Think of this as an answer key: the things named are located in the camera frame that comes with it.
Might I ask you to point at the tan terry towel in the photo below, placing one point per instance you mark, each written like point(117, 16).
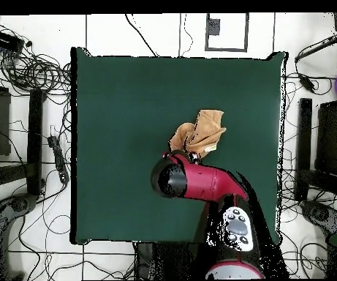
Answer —
point(203, 131)

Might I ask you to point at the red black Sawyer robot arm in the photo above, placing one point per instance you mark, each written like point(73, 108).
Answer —
point(209, 181)

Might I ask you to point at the dark green tablecloth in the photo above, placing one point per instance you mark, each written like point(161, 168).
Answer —
point(112, 87)

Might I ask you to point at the black power adapter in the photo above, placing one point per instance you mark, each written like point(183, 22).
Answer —
point(307, 82)

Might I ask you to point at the dark grey stand base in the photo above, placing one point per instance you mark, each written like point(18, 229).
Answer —
point(19, 204)
point(320, 214)

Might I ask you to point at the black speckled box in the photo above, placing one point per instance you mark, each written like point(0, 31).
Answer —
point(332, 137)

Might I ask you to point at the black power strip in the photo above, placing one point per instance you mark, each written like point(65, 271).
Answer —
point(59, 159)

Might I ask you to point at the black rod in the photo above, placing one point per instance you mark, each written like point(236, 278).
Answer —
point(320, 46)

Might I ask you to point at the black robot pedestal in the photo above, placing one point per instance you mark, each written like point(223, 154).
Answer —
point(168, 260)

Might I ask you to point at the black frame bar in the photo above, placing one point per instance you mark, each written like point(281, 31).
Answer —
point(304, 140)
point(35, 140)

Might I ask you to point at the black network switch box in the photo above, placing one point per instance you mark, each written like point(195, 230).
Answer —
point(4, 40)

